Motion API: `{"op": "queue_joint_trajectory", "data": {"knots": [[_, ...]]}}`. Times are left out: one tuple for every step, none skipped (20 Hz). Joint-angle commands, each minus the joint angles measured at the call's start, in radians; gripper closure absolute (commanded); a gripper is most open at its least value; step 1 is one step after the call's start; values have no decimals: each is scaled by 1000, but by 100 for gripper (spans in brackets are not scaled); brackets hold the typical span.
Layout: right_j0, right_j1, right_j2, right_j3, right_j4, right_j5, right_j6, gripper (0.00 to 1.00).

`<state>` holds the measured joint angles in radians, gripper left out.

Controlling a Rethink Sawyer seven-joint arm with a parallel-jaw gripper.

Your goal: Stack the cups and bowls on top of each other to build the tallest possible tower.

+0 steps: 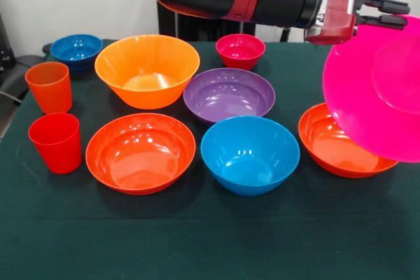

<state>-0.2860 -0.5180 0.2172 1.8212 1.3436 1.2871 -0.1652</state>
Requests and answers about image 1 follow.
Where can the large orange bowl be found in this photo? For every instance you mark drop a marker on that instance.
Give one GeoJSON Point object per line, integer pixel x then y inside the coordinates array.
{"type": "Point", "coordinates": [147, 93]}

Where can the black office chair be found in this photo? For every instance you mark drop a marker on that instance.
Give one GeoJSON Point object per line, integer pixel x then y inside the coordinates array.
{"type": "Point", "coordinates": [13, 76]}

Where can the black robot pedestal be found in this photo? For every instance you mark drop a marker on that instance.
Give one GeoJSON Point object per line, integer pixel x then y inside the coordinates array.
{"type": "Point", "coordinates": [197, 31]}

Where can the purple bowl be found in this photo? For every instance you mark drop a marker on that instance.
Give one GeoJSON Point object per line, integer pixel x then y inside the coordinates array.
{"type": "Point", "coordinates": [229, 96]}

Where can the light blue bowl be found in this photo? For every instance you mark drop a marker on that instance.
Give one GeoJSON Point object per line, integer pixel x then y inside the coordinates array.
{"type": "Point", "coordinates": [249, 162]}

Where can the red-orange bowl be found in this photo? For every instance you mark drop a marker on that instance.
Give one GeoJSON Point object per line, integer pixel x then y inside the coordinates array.
{"type": "Point", "coordinates": [141, 158]}
{"type": "Point", "coordinates": [328, 155]}

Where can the large pink bowl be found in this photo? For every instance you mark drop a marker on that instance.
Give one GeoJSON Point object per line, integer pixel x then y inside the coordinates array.
{"type": "Point", "coordinates": [361, 112]}

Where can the small crimson bowl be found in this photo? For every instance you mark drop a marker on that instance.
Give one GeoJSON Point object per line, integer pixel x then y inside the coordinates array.
{"type": "Point", "coordinates": [239, 53]}

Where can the red cup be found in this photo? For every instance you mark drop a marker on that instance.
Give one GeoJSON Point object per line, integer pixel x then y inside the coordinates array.
{"type": "Point", "coordinates": [57, 152]}

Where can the orange cup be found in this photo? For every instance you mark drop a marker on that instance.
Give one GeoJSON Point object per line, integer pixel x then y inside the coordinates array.
{"type": "Point", "coordinates": [50, 93]}

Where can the small dark blue bowl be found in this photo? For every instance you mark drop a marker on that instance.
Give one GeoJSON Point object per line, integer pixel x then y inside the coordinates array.
{"type": "Point", "coordinates": [77, 52]}

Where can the dark green tablecloth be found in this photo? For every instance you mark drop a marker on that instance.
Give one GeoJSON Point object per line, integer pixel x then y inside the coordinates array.
{"type": "Point", "coordinates": [210, 234]}

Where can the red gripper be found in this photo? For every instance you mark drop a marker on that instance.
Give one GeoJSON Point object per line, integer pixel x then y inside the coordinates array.
{"type": "Point", "coordinates": [341, 8]}

